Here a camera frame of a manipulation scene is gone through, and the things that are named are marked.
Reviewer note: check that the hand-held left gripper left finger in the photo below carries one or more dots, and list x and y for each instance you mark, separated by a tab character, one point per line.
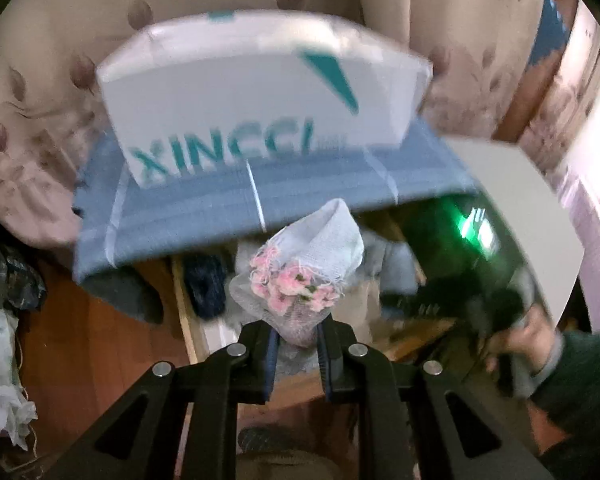
272	360

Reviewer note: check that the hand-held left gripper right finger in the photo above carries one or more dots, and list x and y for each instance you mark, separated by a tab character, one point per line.
325	360

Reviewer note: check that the white floral underwear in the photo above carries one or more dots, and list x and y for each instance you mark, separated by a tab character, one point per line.
320	245

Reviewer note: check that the white cardboard box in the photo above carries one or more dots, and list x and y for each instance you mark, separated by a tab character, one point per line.
230	90

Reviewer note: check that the person's right hand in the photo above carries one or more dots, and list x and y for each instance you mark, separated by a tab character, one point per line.
532	332

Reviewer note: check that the dark olive cloth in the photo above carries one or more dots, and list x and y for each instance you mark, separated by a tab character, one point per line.
280	447

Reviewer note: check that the grey flat board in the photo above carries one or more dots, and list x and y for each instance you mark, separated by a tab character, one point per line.
530	200

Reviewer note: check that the dark blue knit cloth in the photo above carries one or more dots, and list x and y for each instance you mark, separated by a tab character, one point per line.
205	285

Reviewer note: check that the dark grey cloth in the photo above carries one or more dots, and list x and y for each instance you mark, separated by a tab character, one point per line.
125	297

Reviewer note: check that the blue plaid cloth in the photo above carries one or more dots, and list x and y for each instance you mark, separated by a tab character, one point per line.
180	220

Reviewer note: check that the blue fabric patch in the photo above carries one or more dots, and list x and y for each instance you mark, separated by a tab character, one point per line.
547	35

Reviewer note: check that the white crumpled cloth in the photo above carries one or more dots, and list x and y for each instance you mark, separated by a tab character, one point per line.
0	385

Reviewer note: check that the leaf print curtain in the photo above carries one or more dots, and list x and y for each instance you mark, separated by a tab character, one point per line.
55	35

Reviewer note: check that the brown wooden frame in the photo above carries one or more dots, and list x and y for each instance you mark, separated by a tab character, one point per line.
522	100

